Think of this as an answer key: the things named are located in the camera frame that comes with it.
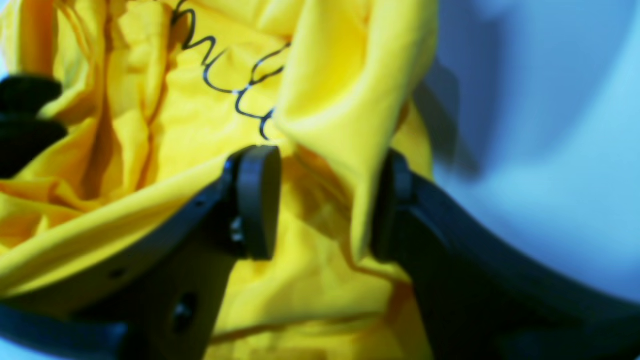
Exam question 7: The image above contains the yellow t-shirt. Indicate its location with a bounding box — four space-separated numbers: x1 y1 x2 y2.
1 0 439 360

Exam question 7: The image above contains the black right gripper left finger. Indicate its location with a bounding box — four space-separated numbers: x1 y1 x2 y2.
1 145 282 360

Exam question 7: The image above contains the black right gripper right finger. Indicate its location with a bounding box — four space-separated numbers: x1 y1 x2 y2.
371 150 640 360

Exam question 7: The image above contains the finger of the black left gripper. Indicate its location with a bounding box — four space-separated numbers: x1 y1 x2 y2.
0 75 68 180

